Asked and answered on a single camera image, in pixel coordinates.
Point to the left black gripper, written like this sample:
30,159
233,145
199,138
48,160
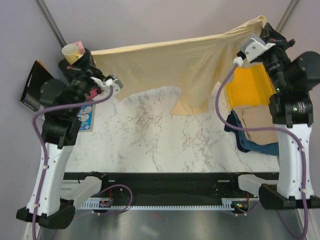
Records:
91,71

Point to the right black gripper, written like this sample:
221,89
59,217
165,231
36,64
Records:
274,37

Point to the cream yellow t shirt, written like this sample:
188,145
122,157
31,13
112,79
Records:
194,65

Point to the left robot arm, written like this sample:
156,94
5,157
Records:
58,135

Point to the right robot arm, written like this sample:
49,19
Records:
292,115

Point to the black pink drawer unit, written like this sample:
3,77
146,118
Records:
81,86

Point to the blue picture book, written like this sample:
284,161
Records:
86,116

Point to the yellow ceramic mug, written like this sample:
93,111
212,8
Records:
71,53

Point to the yellow plastic bin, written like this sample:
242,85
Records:
249,87

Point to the black cardboard box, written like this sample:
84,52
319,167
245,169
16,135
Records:
31,95

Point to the folded beige t shirt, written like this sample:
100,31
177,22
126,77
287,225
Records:
257,117

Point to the folded navy t shirt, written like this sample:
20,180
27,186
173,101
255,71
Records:
232,120

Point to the folded blue t shirt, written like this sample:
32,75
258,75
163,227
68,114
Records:
245,145

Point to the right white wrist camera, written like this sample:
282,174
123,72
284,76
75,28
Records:
252,48

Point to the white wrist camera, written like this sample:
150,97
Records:
252,48
111,81

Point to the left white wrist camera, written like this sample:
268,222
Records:
111,81

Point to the left corner aluminium post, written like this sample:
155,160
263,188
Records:
44,10

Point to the corner aluminium post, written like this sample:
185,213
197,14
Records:
286,15
44,10

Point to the right corner aluminium post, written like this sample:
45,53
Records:
286,15

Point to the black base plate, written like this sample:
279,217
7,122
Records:
172,189

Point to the left white cable duct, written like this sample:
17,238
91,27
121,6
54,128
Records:
96,204

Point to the white cable duct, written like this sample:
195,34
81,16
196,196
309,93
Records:
241,203
96,204

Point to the right white cable duct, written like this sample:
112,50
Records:
241,203

